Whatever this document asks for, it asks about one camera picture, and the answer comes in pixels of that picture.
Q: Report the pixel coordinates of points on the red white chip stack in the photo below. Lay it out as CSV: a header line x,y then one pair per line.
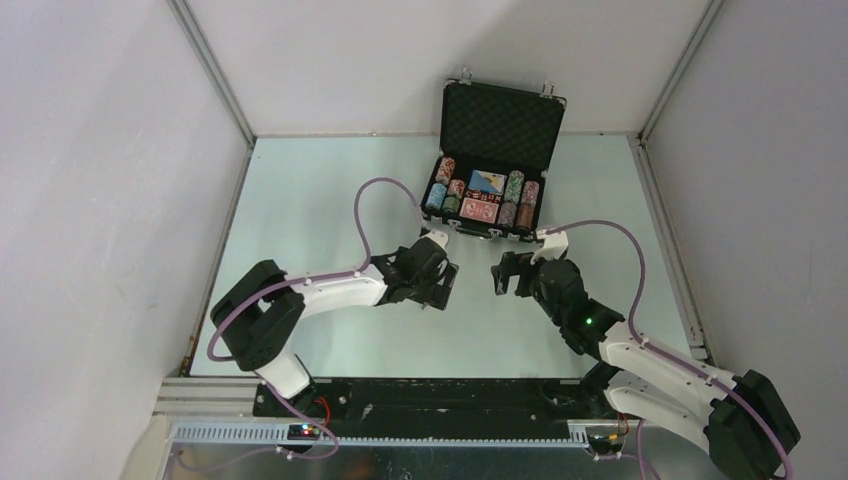
x,y
456,188

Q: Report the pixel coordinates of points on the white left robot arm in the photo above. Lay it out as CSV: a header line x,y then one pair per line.
x,y
255,319

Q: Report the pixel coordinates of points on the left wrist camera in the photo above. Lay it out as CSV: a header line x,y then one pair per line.
x,y
439,237

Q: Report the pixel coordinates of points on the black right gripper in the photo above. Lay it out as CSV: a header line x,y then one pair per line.
x,y
513,264

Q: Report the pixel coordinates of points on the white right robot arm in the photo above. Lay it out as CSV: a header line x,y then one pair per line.
x,y
740,421

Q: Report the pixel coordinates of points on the pink white chip stack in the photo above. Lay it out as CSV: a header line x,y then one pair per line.
x,y
530,193

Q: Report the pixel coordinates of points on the red dice in case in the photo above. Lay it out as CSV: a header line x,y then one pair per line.
x,y
484,196

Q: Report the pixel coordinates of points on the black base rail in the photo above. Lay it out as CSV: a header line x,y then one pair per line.
x,y
523,409

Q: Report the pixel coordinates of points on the dark green chip stack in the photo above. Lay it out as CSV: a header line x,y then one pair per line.
x,y
451,205

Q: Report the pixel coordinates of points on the blue card deck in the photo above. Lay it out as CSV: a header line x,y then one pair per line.
x,y
487,182

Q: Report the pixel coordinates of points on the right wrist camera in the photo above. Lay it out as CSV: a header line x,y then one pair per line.
x,y
554,245

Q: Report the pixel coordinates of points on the red white chip roll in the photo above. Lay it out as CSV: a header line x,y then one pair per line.
x,y
444,170

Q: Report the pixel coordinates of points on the red card deck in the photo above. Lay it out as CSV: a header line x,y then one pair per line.
x,y
479,210

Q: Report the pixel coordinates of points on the blue white chip stack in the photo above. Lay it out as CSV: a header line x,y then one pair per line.
x,y
436,196

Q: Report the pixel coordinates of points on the black aluminium poker case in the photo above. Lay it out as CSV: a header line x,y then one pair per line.
x,y
498,129

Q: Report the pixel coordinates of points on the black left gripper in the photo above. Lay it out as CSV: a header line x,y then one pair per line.
x,y
436,294

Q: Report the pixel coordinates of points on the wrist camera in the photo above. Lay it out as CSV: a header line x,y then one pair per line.
x,y
554,245
439,237

